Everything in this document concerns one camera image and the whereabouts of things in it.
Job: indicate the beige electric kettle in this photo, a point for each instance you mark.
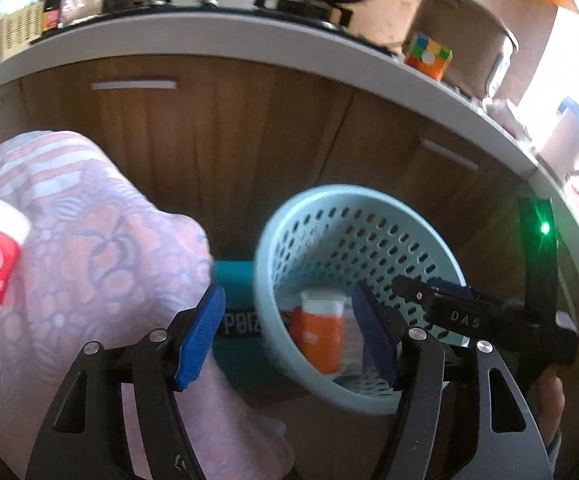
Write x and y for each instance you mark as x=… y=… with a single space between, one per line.
x=567 y=145

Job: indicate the pink patterned tablecloth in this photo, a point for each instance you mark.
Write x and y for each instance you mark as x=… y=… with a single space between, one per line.
x=94 y=260

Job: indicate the black burner grate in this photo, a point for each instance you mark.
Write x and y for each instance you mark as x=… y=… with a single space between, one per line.
x=124 y=1
x=299 y=7

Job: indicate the teal box with black band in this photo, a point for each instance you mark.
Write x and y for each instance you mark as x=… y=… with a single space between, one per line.
x=239 y=360

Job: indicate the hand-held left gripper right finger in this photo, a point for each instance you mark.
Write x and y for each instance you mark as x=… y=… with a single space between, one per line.
x=374 y=340

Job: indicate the white crumpled cloth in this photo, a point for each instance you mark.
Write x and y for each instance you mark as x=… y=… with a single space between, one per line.
x=504 y=117

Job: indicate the light blue perforated basket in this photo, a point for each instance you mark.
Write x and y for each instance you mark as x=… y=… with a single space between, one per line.
x=349 y=240

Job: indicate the orange plastic bottle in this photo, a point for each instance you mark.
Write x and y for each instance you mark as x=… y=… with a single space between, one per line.
x=319 y=340

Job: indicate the wooden base cabinet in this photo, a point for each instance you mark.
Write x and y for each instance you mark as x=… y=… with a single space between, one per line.
x=229 y=135

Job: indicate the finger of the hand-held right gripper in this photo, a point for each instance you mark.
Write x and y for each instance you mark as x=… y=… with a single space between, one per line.
x=412 y=290

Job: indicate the dark soy sauce bottle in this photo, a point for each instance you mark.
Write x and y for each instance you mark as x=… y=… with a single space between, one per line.
x=51 y=7

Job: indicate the colourful puzzle cube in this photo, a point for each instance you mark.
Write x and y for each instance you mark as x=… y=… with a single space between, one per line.
x=427 y=55

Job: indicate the brown rice cooker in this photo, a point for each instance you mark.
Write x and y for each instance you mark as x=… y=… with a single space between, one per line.
x=459 y=35

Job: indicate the person's right forearm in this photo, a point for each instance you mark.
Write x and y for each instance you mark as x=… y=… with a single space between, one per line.
x=549 y=405

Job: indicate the beige slotted utensil holder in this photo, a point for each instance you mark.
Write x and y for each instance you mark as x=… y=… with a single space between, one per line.
x=19 y=30

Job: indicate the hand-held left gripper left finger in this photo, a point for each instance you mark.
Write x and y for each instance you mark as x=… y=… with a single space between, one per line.
x=202 y=335

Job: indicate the black glass gas stove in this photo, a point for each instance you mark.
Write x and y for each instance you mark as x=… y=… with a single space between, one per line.
x=229 y=6

